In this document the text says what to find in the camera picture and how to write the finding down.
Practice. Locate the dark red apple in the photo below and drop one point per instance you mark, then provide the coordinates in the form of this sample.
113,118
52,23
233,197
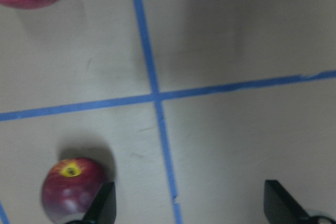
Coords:
70,187

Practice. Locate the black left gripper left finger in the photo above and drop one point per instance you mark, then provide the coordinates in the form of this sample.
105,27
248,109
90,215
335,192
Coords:
103,207

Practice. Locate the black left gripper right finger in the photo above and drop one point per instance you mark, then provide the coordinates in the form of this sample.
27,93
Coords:
280,207

